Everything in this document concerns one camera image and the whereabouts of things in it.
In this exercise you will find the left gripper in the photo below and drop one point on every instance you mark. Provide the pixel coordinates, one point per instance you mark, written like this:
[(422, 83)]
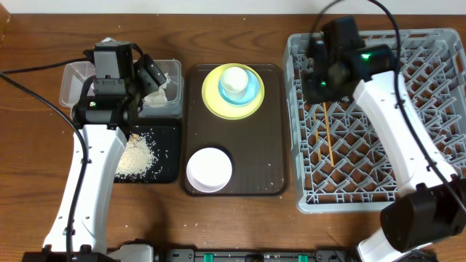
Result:
[(146, 78)]

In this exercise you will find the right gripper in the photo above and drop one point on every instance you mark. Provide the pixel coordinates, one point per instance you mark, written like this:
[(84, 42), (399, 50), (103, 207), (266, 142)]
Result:
[(310, 94)]

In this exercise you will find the white napkin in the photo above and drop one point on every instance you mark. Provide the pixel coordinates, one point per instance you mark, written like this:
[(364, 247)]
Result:
[(158, 98)]

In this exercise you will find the wooden chopstick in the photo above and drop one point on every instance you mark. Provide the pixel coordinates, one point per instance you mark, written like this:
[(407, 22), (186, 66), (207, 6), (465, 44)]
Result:
[(328, 135), (317, 137)]

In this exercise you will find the yellow plate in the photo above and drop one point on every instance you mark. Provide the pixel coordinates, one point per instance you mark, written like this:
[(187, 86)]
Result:
[(218, 106)]

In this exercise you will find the light blue bowl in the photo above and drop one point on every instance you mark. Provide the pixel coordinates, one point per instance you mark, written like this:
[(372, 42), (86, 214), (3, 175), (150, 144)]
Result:
[(249, 93)]

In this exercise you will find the white cup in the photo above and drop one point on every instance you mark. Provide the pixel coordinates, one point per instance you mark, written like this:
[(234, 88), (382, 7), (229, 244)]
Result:
[(234, 80)]

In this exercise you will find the pink bowl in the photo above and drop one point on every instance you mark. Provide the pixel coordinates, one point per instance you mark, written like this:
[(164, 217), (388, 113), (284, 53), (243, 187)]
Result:
[(209, 170)]

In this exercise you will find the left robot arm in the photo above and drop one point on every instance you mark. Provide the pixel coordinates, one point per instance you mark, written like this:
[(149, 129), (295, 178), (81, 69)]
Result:
[(79, 230)]

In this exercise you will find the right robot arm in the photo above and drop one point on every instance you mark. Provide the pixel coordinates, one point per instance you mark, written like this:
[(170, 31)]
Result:
[(432, 203)]

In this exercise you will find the grey dishwasher rack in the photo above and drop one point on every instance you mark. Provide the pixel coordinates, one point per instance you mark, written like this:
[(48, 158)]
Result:
[(433, 65)]

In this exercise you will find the black plastic bin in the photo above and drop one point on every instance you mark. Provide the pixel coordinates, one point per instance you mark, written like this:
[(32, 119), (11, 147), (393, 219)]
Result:
[(168, 132)]

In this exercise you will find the clear plastic bin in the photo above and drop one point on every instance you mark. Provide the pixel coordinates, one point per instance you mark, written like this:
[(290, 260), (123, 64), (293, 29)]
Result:
[(76, 73)]

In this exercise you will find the pile of rice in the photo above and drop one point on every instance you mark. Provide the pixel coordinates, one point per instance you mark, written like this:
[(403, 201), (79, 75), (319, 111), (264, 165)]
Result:
[(143, 160)]

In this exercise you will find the brown serving tray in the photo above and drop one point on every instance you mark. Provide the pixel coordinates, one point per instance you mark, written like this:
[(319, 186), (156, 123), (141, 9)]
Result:
[(256, 145)]

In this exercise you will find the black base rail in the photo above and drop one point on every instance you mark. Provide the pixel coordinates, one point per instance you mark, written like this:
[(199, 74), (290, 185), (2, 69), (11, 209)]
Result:
[(190, 255)]

